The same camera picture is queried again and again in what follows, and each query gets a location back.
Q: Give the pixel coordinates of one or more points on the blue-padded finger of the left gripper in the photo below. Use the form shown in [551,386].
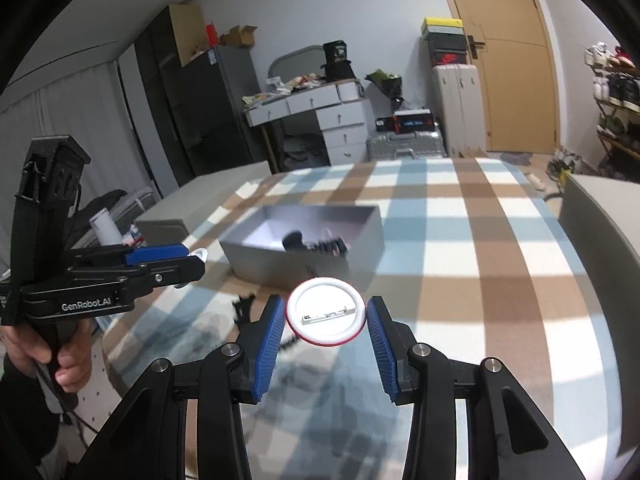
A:
[155,253]

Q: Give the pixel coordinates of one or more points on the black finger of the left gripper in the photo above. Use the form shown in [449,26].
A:
[176,271]

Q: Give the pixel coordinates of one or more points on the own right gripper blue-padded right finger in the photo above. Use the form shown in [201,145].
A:
[416,374]

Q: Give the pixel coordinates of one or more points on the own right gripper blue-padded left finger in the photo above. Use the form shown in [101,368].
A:
[234,374]

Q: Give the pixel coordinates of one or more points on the small white pin badge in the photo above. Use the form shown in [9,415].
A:
[200,253]

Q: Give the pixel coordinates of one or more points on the black hair claw clip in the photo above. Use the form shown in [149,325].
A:
[243,310]

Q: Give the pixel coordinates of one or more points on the large white red-rimmed badge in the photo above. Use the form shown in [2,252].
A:
[326,312]

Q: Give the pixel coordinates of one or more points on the person's left hand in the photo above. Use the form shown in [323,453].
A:
[25,348]

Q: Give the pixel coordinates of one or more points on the white bottle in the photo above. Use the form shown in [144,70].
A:
[105,228]

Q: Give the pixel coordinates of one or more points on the grey bed footboard left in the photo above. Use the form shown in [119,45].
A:
[178,215]

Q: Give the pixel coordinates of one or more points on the silver cardboard box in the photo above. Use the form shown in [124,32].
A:
[282,246]

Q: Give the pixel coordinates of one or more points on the black refrigerator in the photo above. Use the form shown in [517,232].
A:
[198,108]

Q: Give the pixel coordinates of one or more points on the white curtain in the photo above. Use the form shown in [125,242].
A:
[90,107]

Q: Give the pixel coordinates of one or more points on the cardboard boxes on fridge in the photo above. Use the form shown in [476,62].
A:
[193,36]

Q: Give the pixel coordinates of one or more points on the silver flat suitcase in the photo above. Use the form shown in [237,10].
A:
[415,145]

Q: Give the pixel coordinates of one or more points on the white drawer desk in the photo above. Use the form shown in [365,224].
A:
[343,114]

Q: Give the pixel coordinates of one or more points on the black red box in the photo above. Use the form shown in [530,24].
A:
[406,121]

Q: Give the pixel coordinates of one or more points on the black hat box stack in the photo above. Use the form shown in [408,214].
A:
[337,66]

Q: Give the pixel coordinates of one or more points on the black flower bouquet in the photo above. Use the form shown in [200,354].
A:
[389,84]

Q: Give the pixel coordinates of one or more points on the beige upright suitcase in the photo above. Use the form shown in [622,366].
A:
[460,100]

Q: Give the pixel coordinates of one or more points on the yellow-lid shoebox stack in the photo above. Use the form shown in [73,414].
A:
[446,40]

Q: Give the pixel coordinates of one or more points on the wooden door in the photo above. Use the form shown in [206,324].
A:
[508,43]

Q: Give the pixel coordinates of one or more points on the shoe rack with sneakers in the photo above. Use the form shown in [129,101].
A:
[615,89]

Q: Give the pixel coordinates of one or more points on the grey bed frame right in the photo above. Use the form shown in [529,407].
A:
[601,218]

